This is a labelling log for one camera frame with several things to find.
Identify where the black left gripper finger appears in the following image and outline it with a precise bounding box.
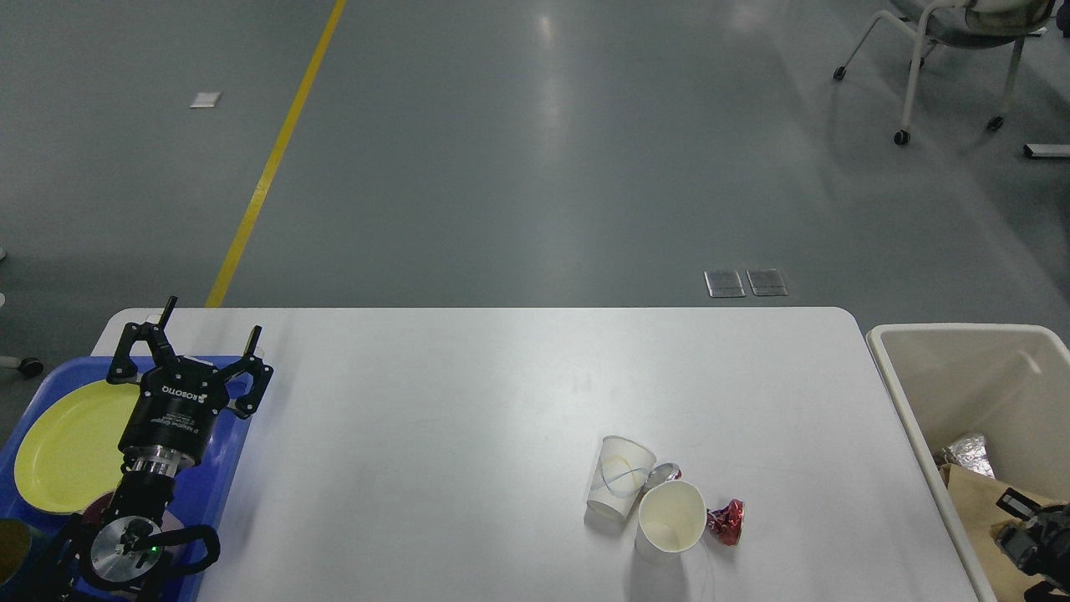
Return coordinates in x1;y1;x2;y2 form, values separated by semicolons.
205;325;274;420
105;296;181;387

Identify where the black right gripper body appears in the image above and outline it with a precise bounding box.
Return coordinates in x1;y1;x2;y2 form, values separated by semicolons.
995;504;1069;601

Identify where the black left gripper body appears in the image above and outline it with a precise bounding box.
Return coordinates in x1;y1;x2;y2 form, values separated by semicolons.
118;360;229;477

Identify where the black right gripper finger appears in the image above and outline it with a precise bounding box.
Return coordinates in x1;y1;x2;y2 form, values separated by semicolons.
995;487;1042;522

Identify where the yellow plastic plate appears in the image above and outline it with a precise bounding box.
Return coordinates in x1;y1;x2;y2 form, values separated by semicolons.
13;380;139;514

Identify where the teal mug yellow inside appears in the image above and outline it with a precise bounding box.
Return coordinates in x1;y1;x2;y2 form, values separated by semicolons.
1;518;49;601

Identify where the red foil wrapper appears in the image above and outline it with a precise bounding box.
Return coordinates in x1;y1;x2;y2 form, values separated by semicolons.
706;498;746;546

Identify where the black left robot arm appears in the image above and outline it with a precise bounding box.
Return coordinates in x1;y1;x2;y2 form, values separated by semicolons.
11;297;274;601

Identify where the foil piece in bin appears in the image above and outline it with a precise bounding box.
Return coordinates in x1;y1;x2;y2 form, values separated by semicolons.
934;433;995;479

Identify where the blue plastic tray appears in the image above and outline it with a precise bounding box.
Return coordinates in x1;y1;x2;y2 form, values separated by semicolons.
0;356;261;602

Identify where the beige plastic bin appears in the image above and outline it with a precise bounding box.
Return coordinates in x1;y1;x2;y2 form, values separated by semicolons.
866;323;1069;601

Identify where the black caster wheel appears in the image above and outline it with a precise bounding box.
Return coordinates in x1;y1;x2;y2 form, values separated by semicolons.
0;355;43;379

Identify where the white floor marker tile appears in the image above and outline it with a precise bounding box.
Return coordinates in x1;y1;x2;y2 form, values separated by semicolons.
190;92;221;110

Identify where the white bar on floor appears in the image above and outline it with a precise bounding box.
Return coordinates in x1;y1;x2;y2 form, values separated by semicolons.
1022;142;1070;160

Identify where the silver floor socket plate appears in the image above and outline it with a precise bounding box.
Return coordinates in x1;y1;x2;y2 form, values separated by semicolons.
703;271;746;298

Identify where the white patterned paper cup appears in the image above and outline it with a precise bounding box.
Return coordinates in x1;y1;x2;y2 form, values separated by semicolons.
586;435;657;521

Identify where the white wheeled chair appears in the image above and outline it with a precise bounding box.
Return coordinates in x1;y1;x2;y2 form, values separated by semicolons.
834;1;1057;146

